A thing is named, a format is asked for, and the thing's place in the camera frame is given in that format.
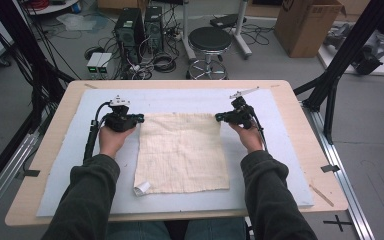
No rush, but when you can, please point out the right hand-held gripper cable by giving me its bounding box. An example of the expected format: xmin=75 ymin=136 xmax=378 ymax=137
xmin=250 ymin=108 xmax=270 ymax=153

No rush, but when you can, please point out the coil of black cable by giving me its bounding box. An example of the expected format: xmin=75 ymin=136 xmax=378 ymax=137
xmin=152 ymin=52 xmax=178 ymax=74

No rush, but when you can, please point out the thin wooden stick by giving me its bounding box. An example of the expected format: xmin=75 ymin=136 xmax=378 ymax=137
xmin=308 ymin=183 xmax=335 ymax=208

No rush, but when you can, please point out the black flat device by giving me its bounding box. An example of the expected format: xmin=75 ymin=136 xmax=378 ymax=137
xmin=209 ymin=13 xmax=248 ymax=30

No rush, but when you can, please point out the white metal table leg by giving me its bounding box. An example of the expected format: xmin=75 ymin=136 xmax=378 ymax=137
xmin=181 ymin=0 xmax=198 ymax=62
xmin=234 ymin=0 xmax=253 ymax=60

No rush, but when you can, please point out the clear plastic sheet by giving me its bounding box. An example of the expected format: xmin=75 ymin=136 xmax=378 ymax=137
xmin=56 ymin=13 xmax=98 ymax=32

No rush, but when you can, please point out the brown cardboard box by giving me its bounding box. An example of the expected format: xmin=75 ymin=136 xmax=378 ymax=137
xmin=273 ymin=0 xmax=347 ymax=59

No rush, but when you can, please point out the slim black computer tower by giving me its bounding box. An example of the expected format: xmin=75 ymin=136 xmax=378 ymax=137
xmin=143 ymin=5 xmax=165 ymax=55

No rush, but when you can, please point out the person's right hand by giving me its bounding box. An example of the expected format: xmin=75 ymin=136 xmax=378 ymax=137
xmin=228 ymin=121 xmax=265 ymax=155

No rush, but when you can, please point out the black round stool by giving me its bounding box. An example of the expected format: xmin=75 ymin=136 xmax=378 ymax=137
xmin=186 ymin=26 xmax=233 ymax=80

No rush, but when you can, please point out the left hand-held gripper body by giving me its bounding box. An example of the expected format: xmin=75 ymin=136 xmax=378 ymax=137
xmin=103 ymin=95 xmax=136 ymax=133

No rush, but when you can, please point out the person's left hand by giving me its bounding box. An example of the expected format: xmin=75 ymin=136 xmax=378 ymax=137
xmin=97 ymin=125 xmax=137 ymax=159

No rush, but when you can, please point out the tangle of floor cables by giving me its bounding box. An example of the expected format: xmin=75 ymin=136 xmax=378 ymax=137
xmin=97 ymin=29 xmax=183 ymax=81

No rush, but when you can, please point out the white foam mat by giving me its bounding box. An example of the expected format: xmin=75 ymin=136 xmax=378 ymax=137
xmin=36 ymin=88 xmax=315 ymax=218

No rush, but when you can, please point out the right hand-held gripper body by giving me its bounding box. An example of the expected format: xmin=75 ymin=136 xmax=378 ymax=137
xmin=226 ymin=86 xmax=261 ymax=130

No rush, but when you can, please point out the left hand-held gripper cable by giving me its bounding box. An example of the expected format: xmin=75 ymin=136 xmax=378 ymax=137
xmin=82 ymin=101 xmax=112 ymax=164

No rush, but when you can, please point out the person's leg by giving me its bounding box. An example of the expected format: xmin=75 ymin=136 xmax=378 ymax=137
xmin=184 ymin=217 xmax=248 ymax=240
xmin=106 ymin=221 xmax=172 ymax=240

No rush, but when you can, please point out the person's right leg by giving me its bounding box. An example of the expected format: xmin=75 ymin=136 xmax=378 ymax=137
xmin=184 ymin=217 xmax=248 ymax=240

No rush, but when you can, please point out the black tape cross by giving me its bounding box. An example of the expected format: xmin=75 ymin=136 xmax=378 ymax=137
xmin=322 ymin=214 xmax=353 ymax=233

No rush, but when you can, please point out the cream printed towel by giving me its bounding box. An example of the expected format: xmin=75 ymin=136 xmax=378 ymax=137
xmin=132 ymin=112 xmax=231 ymax=197

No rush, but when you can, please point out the person's left leg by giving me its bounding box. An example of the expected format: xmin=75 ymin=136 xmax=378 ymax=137
xmin=106 ymin=221 xmax=172 ymax=240

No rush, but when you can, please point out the hand-held gripper cable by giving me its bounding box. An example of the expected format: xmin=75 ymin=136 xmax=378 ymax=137
xmin=250 ymin=108 xmax=270 ymax=153
xmin=82 ymin=101 xmax=112 ymax=164

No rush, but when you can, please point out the grey machine part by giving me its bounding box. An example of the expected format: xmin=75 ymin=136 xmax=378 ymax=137
xmin=324 ymin=22 xmax=384 ymax=76

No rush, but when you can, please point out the aluminium rail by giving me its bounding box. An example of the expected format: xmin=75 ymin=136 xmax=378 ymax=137
xmin=300 ymin=99 xmax=377 ymax=240
xmin=0 ymin=132 xmax=42 ymax=228

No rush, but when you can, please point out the white power supply box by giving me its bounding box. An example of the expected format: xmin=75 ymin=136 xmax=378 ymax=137
xmin=86 ymin=52 xmax=103 ymax=75
xmin=96 ymin=52 xmax=114 ymax=75

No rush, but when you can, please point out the black metal frame with cables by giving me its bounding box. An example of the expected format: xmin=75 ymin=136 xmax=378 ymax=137
xmin=0 ymin=0 xmax=76 ymax=135

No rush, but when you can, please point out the white round table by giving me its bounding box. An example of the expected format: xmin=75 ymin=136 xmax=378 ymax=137
xmin=25 ymin=0 xmax=81 ymax=16

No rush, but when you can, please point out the large black computer tower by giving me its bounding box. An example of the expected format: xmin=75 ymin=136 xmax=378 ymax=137
xmin=114 ymin=7 xmax=146 ymax=65

